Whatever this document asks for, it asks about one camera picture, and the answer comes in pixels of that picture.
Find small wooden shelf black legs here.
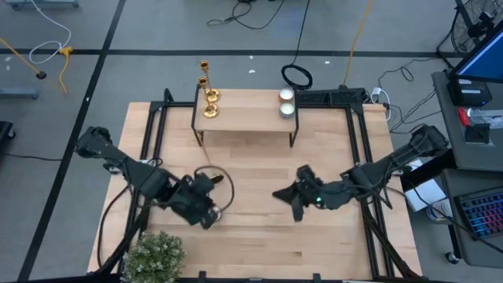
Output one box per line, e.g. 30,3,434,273
191,88,300,149

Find small black box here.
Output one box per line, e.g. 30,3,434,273
464,123,492,145

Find green artificial plant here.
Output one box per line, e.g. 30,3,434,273
123,230,186,283

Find thin black floor cable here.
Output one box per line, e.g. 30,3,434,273
207,0,285,31

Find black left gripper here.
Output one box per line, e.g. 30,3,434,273
169,175,223,230

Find blue and white roll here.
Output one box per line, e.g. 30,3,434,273
426,198,453,223

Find black desktop printer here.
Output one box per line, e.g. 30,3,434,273
446,77,494,107

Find black floor object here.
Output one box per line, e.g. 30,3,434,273
0,120,17,145

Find blue leaf candle tin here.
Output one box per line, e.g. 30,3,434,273
278,102,296,120

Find white power adapter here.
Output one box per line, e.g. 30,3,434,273
370,86,393,122

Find black floor fan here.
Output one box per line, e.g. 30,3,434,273
436,0,503,68

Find clear plastic bottle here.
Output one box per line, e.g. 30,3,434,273
467,108,503,130

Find white box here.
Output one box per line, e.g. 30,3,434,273
403,178,448,213

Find black webcam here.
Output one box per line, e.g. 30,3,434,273
467,10,497,39

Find yellow floor cable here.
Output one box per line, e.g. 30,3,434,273
58,46,75,94

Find white floor cable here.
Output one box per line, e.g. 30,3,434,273
29,0,72,66

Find black aluminium table frame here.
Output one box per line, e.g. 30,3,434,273
96,86,424,283

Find red object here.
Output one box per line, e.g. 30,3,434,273
457,107,472,127

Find backlit rainbow keyboard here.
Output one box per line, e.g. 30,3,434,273
453,187,503,241

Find yellow cord black end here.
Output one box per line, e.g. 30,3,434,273
0,37,47,81

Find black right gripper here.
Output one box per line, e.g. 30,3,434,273
271,164,335,223

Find black hanging cable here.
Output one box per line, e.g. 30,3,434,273
281,0,314,90

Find computer monitor blue screen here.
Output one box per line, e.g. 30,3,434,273
450,21,503,84

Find grey floor bar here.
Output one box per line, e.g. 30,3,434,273
0,86,40,100

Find yellow hanging cable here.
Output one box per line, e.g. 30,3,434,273
343,0,373,88

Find grey desk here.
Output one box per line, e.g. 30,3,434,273
431,69,503,269

